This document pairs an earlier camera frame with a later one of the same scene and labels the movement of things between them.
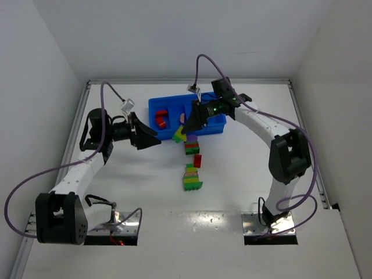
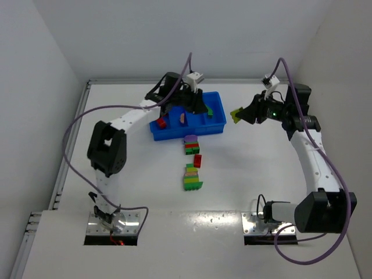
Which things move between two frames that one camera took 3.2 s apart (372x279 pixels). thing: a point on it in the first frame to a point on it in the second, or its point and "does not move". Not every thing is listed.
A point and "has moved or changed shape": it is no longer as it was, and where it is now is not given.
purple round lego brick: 191,138 does not move
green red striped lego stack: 192,147 does not move
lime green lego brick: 178,136 has moved or changed shape
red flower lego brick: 161,122 does not move
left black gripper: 134,131 to 195,100
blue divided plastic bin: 167,115 does not move
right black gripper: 199,111 to 258,107
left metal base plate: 125,223 does not move
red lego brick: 197,161 does not move
